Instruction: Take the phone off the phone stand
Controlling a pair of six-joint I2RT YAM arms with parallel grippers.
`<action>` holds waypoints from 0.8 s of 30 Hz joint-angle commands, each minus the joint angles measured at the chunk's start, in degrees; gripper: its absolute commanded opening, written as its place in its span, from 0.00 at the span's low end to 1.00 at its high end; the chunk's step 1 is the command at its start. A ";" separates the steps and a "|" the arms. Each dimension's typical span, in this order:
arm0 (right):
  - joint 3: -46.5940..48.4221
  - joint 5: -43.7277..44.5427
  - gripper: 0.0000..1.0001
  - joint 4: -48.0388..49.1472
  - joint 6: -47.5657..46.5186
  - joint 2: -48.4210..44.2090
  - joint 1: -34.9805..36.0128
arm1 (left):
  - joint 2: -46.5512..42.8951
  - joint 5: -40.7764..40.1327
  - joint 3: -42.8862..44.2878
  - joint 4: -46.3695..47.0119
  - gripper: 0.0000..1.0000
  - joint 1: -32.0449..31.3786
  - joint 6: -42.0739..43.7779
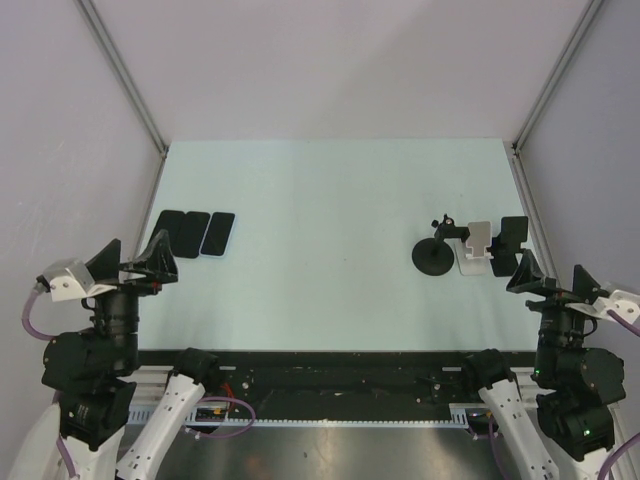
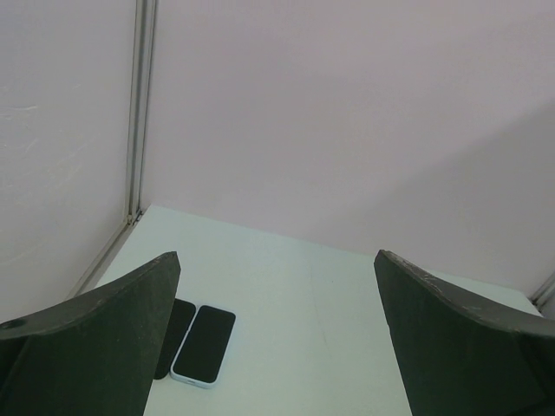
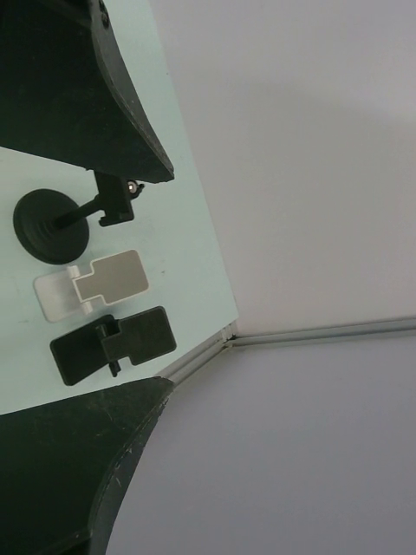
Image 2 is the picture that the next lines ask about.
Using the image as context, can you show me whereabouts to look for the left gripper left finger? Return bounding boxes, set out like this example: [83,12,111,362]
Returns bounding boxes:
[1,251,180,415]

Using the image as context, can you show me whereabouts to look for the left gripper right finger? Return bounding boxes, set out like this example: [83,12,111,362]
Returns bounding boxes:
[374,250,554,415]

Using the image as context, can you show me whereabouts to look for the black phone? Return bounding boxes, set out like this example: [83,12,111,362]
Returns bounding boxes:
[153,299,196,380]

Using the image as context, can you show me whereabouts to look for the phone with light blue case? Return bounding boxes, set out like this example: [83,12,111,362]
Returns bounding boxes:
[170,305,237,388]

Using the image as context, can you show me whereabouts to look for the right aluminium frame post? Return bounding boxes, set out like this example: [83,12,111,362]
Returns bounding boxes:
[530,272,555,309]

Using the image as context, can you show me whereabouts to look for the aluminium frame post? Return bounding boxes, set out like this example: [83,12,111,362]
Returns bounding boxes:
[530,272,555,309]
[68,0,159,298]

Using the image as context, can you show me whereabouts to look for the left aluminium frame post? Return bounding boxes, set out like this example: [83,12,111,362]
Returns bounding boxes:
[68,0,159,298]

